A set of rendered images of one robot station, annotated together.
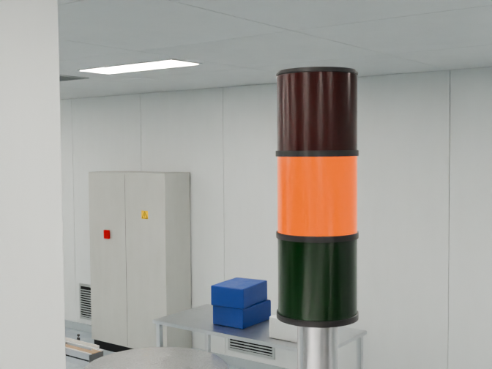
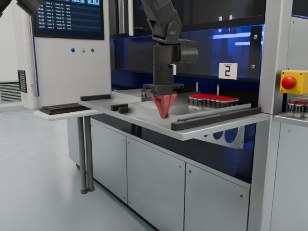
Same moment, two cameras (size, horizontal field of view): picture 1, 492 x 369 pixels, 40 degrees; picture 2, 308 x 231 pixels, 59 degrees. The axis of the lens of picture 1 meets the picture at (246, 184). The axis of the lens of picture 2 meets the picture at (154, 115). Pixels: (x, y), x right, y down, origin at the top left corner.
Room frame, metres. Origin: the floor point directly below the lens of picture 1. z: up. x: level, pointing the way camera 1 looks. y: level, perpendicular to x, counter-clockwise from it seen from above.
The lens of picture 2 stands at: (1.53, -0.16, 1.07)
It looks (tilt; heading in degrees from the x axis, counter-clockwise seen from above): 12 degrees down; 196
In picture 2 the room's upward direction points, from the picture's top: straight up
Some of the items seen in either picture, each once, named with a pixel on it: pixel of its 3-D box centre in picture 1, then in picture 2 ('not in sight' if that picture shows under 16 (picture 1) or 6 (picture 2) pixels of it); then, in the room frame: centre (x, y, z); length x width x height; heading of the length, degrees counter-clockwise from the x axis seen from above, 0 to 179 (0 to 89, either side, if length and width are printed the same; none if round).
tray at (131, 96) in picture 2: not in sight; (155, 95); (0.31, -0.51, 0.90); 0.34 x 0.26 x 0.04; 143
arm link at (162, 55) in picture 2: not in sight; (165, 55); (0.79, -0.35, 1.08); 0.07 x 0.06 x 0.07; 135
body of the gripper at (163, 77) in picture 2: not in sight; (163, 77); (0.79, -0.35, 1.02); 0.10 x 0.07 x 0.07; 143
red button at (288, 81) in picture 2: not in sight; (289, 82); (0.60, 0.01, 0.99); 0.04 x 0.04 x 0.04; 53
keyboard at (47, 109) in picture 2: not in sight; (81, 105); (0.27, -0.93, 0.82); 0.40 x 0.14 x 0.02; 148
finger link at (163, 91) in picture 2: not in sight; (160, 102); (0.80, -0.36, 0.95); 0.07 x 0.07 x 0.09; 53
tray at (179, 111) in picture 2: not in sight; (189, 108); (0.60, -0.30, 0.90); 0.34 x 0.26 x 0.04; 143
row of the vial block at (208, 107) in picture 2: not in sight; (206, 103); (0.53, -0.25, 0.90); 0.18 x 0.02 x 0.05; 53
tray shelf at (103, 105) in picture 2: not in sight; (167, 107); (0.47, -0.42, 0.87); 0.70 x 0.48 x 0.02; 53
